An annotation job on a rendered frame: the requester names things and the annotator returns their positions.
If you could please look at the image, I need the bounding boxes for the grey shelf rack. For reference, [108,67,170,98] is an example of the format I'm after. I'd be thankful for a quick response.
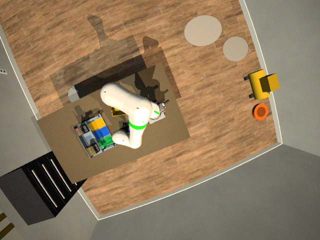
[73,114,117,159]

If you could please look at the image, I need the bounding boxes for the yellow bin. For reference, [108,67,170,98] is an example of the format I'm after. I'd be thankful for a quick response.
[111,107,127,116]

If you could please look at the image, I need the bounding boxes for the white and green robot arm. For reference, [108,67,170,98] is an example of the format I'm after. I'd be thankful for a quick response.
[100,82,169,149]

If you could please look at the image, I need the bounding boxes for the dark grey tool case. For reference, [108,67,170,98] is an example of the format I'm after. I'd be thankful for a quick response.
[74,124,90,137]

